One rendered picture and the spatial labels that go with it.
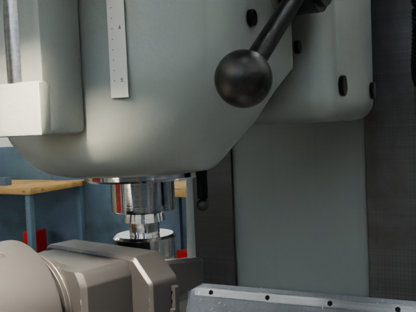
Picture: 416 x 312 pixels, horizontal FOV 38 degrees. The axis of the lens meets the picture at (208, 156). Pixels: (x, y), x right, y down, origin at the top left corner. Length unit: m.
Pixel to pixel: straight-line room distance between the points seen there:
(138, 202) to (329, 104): 0.18
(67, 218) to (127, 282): 5.58
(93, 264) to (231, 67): 0.16
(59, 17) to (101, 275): 0.15
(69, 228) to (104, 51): 5.63
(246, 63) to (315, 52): 0.21
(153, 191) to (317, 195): 0.39
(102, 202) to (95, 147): 5.33
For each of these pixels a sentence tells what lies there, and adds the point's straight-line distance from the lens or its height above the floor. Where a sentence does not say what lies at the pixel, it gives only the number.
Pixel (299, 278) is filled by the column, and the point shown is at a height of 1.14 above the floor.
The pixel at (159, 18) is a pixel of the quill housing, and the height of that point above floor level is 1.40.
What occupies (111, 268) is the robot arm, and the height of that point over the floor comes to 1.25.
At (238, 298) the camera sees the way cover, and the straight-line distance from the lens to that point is 0.85.
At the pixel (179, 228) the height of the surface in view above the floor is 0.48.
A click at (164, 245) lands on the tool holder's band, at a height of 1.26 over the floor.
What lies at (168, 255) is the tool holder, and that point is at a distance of 0.45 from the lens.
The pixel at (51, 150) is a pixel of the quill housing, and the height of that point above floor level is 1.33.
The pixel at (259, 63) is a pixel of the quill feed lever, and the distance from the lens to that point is 0.31.
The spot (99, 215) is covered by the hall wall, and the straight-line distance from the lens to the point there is 5.74.
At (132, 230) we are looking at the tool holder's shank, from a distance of 0.46.
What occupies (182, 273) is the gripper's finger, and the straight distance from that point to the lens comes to 0.45.
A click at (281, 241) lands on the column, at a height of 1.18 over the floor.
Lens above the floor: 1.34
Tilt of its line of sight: 3 degrees down
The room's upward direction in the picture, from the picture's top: 2 degrees counter-clockwise
